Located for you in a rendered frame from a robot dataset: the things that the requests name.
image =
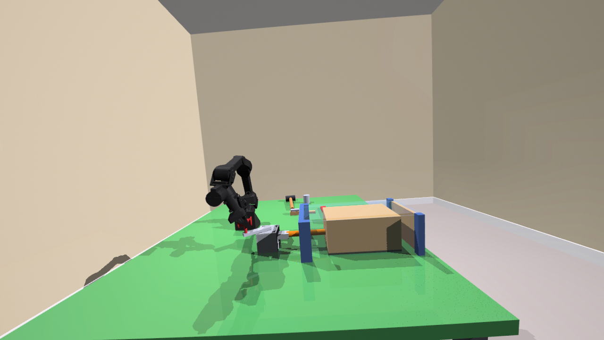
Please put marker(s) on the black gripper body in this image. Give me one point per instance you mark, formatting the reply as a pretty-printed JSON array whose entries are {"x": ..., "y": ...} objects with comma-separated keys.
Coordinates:
[{"x": 234, "y": 206}]

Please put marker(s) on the blue rectangular frame bar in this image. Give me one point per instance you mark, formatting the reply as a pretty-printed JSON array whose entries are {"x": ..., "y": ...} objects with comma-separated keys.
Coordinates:
[{"x": 301, "y": 234}]

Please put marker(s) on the mallet with orange handle and dark grey head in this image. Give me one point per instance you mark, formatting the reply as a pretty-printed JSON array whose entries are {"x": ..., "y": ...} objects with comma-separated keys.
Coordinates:
[{"x": 290, "y": 198}]

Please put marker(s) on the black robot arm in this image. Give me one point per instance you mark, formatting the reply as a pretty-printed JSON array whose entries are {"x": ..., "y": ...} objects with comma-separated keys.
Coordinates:
[{"x": 225, "y": 174}]

